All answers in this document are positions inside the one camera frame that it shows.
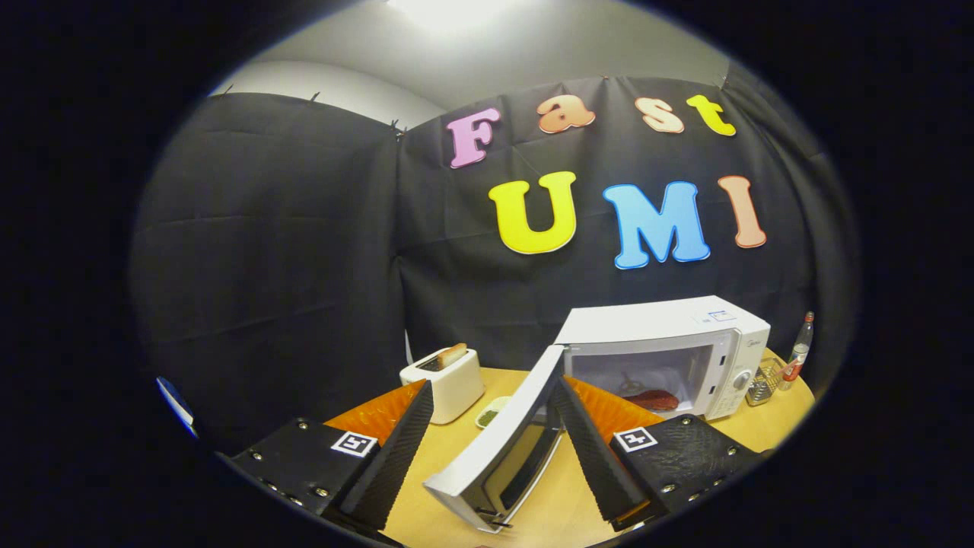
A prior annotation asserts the metal wire basket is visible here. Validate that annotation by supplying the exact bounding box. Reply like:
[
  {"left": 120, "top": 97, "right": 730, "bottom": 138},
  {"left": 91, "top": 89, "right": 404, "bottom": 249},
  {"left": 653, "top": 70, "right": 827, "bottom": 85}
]
[{"left": 746, "top": 358, "right": 787, "bottom": 406}]

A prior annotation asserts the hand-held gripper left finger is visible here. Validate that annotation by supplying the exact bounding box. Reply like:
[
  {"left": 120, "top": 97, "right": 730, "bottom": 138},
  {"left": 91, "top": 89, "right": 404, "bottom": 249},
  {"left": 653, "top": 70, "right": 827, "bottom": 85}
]
[{"left": 228, "top": 379, "right": 434, "bottom": 534}]

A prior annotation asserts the white divided bean dish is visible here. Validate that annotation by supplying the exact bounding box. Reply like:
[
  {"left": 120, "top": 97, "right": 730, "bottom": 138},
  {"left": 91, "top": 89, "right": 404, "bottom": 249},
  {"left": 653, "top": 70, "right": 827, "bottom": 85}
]
[{"left": 475, "top": 396, "right": 512, "bottom": 429}]

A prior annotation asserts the clear plastic water bottle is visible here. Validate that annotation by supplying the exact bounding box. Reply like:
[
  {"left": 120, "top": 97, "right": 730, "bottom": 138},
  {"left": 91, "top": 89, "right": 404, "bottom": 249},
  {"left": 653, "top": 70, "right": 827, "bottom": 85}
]
[{"left": 784, "top": 311, "right": 815, "bottom": 391}]

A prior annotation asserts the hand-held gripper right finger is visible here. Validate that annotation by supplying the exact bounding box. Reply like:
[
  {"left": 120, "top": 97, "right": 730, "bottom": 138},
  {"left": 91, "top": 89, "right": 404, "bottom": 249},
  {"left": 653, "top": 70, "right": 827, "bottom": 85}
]
[{"left": 549, "top": 376, "right": 766, "bottom": 534}]

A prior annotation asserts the cream pop-up toaster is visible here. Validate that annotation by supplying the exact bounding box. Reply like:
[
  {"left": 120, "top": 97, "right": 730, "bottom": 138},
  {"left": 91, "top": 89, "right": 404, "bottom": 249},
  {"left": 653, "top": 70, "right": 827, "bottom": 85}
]
[{"left": 399, "top": 346, "right": 485, "bottom": 425}]

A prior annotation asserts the white toaster oven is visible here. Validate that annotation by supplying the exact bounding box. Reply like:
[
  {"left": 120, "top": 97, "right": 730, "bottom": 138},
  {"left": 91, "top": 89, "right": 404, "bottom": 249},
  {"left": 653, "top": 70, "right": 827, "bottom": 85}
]
[{"left": 423, "top": 295, "right": 772, "bottom": 534}]

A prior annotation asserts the large ceiling light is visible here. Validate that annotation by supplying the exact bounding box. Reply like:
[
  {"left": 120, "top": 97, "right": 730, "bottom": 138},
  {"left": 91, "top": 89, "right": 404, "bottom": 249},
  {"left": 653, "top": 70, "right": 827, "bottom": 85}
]
[{"left": 388, "top": 0, "right": 526, "bottom": 31}]

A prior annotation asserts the brown meat piece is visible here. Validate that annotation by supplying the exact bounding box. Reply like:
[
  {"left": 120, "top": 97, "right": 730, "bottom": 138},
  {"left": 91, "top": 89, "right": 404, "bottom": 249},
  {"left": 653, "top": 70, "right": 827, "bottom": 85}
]
[{"left": 624, "top": 389, "right": 680, "bottom": 413}]

